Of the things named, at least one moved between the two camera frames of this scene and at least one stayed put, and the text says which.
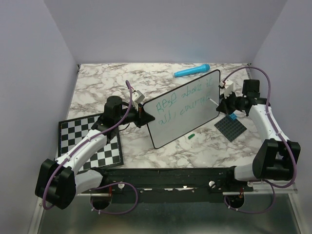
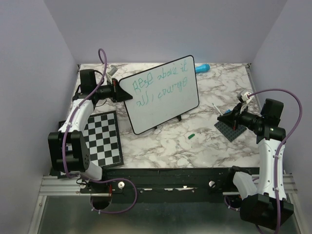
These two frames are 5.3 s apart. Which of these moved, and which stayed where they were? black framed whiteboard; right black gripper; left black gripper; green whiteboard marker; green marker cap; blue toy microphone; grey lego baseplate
Moved: black framed whiteboard; green whiteboard marker; right black gripper; left black gripper
Stayed: green marker cap; grey lego baseplate; blue toy microphone
